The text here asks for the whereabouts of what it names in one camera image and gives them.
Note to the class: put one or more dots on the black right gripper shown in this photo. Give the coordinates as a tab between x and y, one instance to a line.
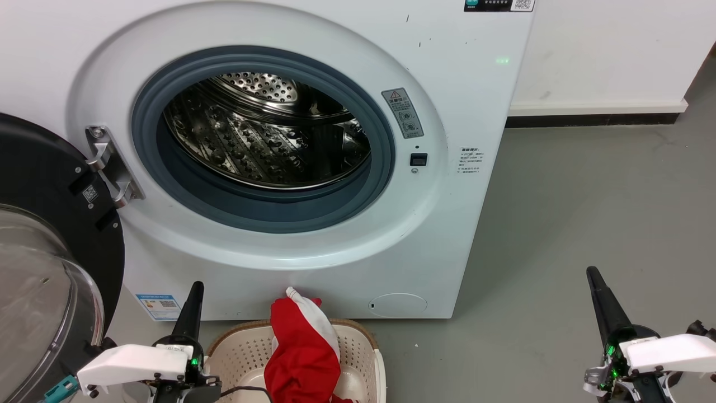
615	386

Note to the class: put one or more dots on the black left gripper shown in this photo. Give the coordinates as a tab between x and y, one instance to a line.
196	389

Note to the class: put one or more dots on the red and white garment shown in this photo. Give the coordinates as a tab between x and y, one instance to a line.
299	358

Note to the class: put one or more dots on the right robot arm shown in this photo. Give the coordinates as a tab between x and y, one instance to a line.
702	330

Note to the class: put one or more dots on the cream perforated laundry basket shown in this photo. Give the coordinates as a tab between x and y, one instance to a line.
240	352

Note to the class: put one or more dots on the stainless steel washing machine drum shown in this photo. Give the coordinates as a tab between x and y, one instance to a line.
263	140

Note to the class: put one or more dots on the black round washer door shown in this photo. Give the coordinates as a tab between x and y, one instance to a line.
33	168

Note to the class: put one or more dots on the blue energy label sticker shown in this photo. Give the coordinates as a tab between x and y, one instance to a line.
159	307

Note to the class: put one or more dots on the grey rubber door gasket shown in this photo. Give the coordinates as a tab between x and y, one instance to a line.
268	212

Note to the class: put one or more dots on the teal plastic connector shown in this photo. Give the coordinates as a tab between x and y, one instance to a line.
60	389

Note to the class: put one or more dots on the white QR code sticker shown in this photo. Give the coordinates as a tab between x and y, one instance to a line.
90	193

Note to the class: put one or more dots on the silver metal door hinge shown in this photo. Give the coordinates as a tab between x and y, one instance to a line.
112	168

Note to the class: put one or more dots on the white and black baseboard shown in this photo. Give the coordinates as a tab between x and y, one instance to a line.
593	110

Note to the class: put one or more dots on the small printed text sticker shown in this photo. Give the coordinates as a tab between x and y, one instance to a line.
471	160

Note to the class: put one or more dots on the oval white filter cover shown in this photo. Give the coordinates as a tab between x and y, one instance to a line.
397	305

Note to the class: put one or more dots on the black door latch slot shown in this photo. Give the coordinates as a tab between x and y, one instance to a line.
418	159

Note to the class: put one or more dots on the white front-load washing machine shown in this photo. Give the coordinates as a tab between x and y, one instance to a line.
475	95

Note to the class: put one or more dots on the grey warning sticker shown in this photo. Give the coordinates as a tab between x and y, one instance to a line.
403	113

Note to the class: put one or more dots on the black control panel label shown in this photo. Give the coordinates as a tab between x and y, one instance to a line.
498	4

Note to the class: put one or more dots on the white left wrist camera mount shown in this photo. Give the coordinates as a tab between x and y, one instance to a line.
131	361

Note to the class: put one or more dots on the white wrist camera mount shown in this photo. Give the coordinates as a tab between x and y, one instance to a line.
671	352
131	361

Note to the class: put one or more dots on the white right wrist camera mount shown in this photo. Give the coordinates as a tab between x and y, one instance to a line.
671	352

